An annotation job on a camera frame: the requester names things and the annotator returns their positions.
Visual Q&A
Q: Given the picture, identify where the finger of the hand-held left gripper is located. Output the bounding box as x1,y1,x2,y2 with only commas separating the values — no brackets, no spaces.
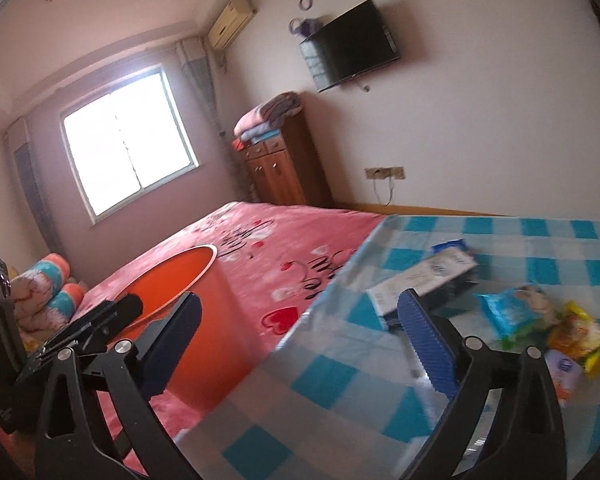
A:
27,294,144,377

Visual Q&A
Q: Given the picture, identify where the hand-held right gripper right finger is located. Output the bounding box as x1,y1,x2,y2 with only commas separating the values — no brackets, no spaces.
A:
396,289,567,480

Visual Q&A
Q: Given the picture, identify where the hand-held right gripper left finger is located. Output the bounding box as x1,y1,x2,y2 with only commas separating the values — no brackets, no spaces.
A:
32,292,203,480

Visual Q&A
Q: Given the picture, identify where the orange plastic bin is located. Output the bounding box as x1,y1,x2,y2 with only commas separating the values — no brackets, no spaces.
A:
112,244,291,411

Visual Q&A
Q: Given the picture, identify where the large white packet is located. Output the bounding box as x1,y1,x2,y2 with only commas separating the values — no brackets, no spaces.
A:
367,250,481,332

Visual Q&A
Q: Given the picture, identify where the yellow snack packet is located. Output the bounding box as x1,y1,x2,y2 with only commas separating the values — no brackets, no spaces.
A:
546,301,600,379

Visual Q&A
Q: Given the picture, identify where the rolled colourful quilt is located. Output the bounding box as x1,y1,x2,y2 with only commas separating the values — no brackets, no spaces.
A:
10,254,88,335

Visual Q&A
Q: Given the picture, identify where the teal snack packet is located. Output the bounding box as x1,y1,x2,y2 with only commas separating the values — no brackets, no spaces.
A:
474,286,557,342

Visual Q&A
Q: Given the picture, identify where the small blue packet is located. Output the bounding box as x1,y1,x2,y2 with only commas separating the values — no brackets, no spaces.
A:
431,238,469,257

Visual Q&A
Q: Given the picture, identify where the pale patterned curtain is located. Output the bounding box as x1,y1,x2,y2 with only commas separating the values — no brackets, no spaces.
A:
7,117,57,257
177,37,226,137

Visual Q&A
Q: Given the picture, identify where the bed with pink sheet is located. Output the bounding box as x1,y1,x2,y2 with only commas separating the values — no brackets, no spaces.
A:
0,201,396,480

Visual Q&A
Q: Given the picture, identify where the blue checked tablecloth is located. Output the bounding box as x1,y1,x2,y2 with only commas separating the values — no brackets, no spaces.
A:
172,215,600,480

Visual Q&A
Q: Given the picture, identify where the blue orange tissue pack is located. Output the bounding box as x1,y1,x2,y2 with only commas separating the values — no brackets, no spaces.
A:
542,349,584,407

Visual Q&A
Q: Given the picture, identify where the window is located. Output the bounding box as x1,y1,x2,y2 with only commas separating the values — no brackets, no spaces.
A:
60,65,201,228

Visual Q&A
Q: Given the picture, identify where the wooden cabinet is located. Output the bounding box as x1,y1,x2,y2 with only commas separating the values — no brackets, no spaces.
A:
232,107,334,209

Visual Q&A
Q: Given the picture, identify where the folded blue cloth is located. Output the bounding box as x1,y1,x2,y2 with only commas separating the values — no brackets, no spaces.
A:
236,126,282,145

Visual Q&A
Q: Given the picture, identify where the folded pink blanket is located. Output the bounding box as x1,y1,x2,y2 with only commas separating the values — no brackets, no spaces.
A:
233,91,306,137

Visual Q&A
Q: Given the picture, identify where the outlet cable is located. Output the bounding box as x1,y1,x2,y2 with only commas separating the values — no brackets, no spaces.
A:
374,177,397,206

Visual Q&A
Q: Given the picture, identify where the wall power outlet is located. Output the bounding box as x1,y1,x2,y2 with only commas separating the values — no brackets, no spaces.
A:
364,165,406,181

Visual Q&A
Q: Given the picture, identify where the wall-mounted television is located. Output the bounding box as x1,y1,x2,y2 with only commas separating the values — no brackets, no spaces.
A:
299,0,401,93

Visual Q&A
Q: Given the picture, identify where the wall air conditioner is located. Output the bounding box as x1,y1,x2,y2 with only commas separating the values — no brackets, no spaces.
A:
206,0,259,51

